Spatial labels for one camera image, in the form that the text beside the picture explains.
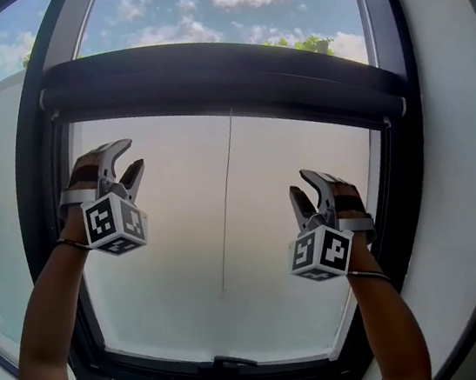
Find black window handle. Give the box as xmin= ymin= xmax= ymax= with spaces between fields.
xmin=198 ymin=351 xmax=259 ymax=378

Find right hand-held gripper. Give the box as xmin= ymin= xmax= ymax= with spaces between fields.
xmin=276 ymin=167 xmax=386 ymax=290

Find green tree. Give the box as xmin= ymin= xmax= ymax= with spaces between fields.
xmin=262 ymin=28 xmax=339 ymax=58

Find person's left hand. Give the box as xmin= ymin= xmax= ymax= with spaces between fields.
xmin=68 ymin=147 xmax=106 ymax=197

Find grey mesh filter screen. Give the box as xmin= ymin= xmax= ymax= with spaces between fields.
xmin=35 ymin=45 xmax=410 ymax=172

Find thin wrist bracelet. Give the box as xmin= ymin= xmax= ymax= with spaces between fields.
xmin=55 ymin=237 xmax=92 ymax=252
xmin=347 ymin=267 xmax=392 ymax=283

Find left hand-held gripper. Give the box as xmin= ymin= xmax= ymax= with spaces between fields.
xmin=52 ymin=130 xmax=163 ymax=261

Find thin white pull cord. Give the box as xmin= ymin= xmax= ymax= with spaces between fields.
xmin=203 ymin=107 xmax=252 ymax=301

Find black window frame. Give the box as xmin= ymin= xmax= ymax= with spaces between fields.
xmin=0 ymin=0 xmax=450 ymax=380

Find person's right hand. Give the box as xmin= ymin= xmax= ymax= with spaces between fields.
xmin=330 ymin=180 xmax=375 ymax=225

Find person's left forearm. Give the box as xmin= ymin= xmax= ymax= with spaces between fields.
xmin=16 ymin=200 xmax=98 ymax=380

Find person's right forearm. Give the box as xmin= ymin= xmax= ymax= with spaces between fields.
xmin=332 ymin=235 xmax=454 ymax=380

